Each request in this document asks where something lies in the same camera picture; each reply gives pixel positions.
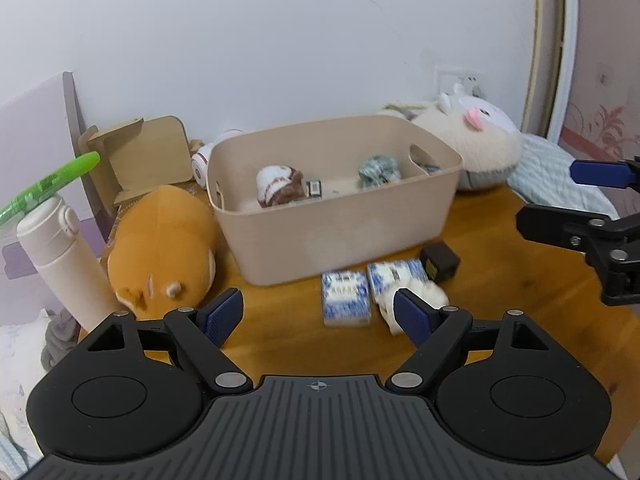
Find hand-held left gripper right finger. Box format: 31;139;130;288
390;287;563;393

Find blue white tissue packet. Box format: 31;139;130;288
366;259;429;306
321;270;373;328

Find lilac board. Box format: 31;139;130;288
0;72;121;313

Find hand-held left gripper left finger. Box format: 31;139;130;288
75;287;253;395

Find green plastic stick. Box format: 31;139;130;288
0;152;101;226

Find white cat plush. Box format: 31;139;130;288
439;84;521;137

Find cream sheep plush cushion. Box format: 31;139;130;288
380;101;524;192

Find white insulated bottle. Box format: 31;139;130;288
16;195;119;332

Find orange plush animal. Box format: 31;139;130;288
107;185;218;321

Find grey cloth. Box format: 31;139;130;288
41;307;82;372

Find white wall socket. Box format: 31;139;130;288
434;65;488;100

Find light blue cloth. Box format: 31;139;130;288
506;132;621;221

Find white red headphones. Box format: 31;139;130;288
191;130;246;190

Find white bedsheet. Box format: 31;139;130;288
0;317;56;468

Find floral patterned panel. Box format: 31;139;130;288
520;0;640;162

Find plywood stand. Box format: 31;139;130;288
77;116;193;217

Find small black box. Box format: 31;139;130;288
420;242;461;283

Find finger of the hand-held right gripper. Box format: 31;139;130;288
515;203;640;306
570;157;640;191

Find beige plastic storage container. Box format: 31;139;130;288
207;115;463;287

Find brown plush with white hat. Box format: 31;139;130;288
256;164;306;209

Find small white plush toy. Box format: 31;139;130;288
378;282;451;336

